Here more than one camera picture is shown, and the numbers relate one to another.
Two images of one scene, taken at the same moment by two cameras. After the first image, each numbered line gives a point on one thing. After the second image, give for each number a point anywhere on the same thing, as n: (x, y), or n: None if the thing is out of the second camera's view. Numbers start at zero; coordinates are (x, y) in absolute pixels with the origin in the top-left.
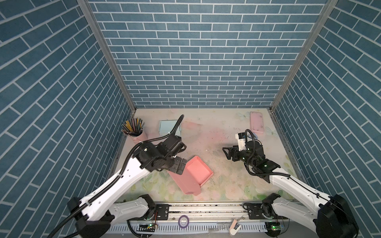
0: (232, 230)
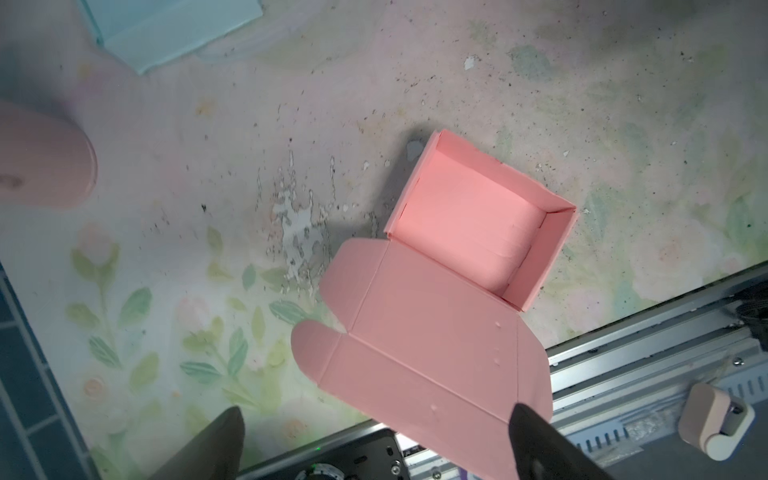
0: (714, 421)
